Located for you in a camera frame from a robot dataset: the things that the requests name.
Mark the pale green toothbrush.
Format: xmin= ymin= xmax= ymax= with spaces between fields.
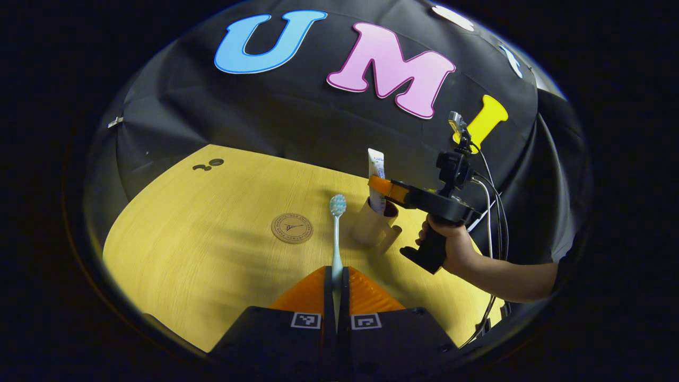
xmin=329 ymin=193 xmax=348 ymax=335

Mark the black cable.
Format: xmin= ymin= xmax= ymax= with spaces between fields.
xmin=469 ymin=142 xmax=511 ymax=348

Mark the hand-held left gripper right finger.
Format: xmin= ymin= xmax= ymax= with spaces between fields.
xmin=338 ymin=265 xmax=459 ymax=374

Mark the grey cable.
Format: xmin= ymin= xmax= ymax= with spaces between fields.
xmin=471 ymin=178 xmax=494 ymax=259

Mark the wooden desktop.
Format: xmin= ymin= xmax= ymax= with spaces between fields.
xmin=102 ymin=143 xmax=507 ymax=353

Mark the black backdrop cloth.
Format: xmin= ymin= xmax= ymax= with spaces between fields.
xmin=85 ymin=0 xmax=589 ymax=276

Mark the round brown coaster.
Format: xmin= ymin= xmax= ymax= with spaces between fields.
xmin=271 ymin=213 xmax=314 ymax=245

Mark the white toothpaste tube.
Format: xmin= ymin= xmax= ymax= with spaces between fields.
xmin=368 ymin=148 xmax=388 ymax=214

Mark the beige cup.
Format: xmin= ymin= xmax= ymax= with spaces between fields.
xmin=350 ymin=196 xmax=403 ymax=254

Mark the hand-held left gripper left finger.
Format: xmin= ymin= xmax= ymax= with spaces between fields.
xmin=210 ymin=265 xmax=336 ymax=373

